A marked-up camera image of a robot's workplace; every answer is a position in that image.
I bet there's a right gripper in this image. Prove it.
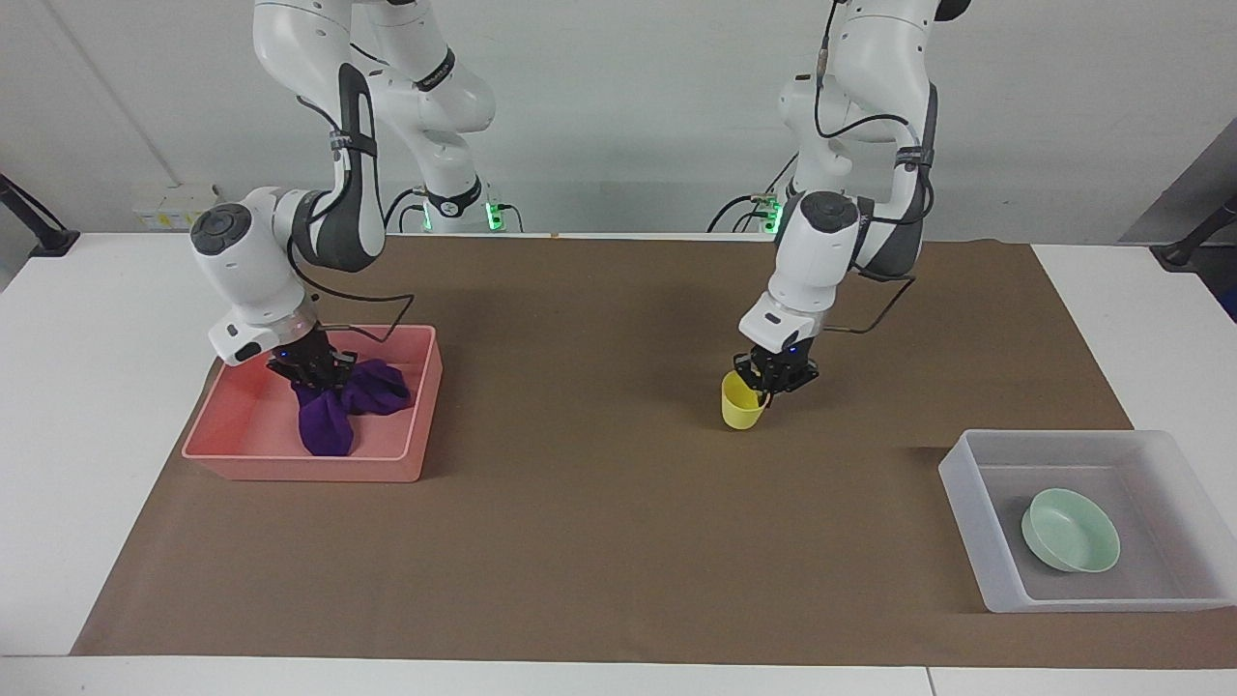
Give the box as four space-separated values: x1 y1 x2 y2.
267 325 360 393

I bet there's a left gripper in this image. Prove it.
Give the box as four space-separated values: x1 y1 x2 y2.
732 333 821 397

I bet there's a yellow plastic cup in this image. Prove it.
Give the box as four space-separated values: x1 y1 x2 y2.
720 370 771 432

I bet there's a purple cloth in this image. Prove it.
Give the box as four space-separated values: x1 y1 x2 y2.
292 359 414 458

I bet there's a pink plastic bin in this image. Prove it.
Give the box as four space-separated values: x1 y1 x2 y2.
181 324 445 483

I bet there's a white power strip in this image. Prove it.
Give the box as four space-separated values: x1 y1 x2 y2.
131 183 220 232

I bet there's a translucent white plastic bin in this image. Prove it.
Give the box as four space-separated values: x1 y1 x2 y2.
938 428 1237 615

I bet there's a black stand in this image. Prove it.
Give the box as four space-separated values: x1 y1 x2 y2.
1154 193 1237 271
0 172 81 258

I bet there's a light green bowl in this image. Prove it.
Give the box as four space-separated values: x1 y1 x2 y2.
1021 487 1123 574

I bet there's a black cable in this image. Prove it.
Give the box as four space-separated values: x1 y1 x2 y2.
705 153 799 234
287 259 417 346
823 274 918 335

